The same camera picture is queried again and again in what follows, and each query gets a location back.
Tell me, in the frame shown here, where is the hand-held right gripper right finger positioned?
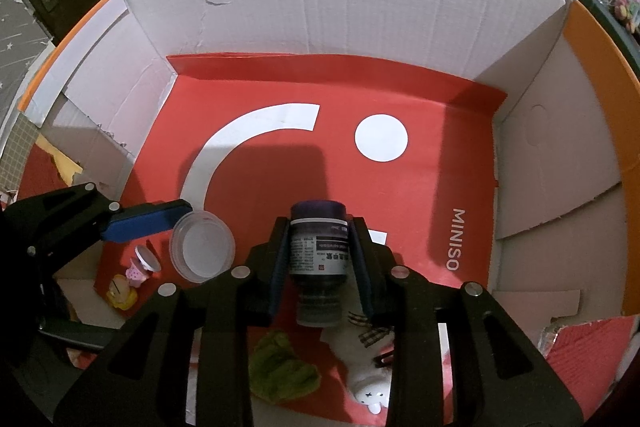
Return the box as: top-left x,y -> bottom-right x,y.
350,216 -> 583,427

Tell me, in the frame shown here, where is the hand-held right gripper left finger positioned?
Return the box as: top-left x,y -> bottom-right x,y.
82,216 -> 293,427

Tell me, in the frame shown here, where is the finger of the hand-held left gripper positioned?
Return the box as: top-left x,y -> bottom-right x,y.
10,183 -> 193,268
37,323 -> 122,351

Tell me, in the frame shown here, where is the dark blue bottle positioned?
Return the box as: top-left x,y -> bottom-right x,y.
289,201 -> 348,328

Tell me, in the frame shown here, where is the pink yellow toy figure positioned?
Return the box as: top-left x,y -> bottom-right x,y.
106,244 -> 162,310

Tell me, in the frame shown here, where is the clear round dish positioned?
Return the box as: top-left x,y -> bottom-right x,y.
169,209 -> 237,284

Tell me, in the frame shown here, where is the white fluffy plush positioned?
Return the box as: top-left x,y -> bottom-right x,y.
322,309 -> 396,383

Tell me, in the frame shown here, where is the large green fuzzy ball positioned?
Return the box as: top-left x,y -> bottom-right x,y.
249,329 -> 322,403

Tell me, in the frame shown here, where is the white rabbit figurine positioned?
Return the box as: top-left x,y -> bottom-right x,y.
347,367 -> 393,415

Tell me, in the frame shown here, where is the orange cardboard box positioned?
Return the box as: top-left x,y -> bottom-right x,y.
17,0 -> 640,427

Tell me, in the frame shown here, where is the red knitted mat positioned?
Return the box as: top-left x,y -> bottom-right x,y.
15,142 -> 636,390

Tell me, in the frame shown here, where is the pink green plush doll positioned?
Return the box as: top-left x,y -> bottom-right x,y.
612,0 -> 640,28

